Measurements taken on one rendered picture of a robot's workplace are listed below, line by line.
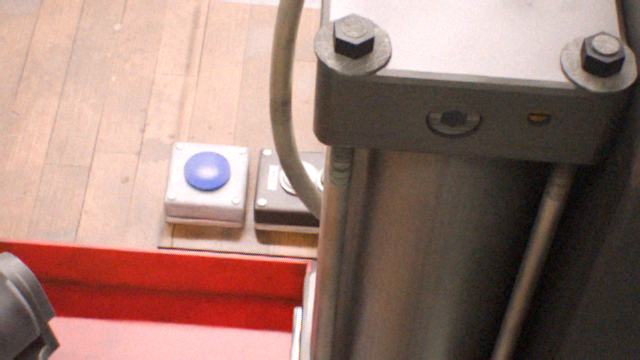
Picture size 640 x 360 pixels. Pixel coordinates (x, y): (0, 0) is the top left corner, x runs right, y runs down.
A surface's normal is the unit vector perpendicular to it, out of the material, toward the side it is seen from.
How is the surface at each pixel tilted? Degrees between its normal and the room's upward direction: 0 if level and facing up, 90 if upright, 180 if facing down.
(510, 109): 90
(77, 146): 0
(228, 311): 0
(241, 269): 90
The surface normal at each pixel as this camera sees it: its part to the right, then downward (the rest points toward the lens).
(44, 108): 0.05, -0.61
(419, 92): -0.05, 0.79
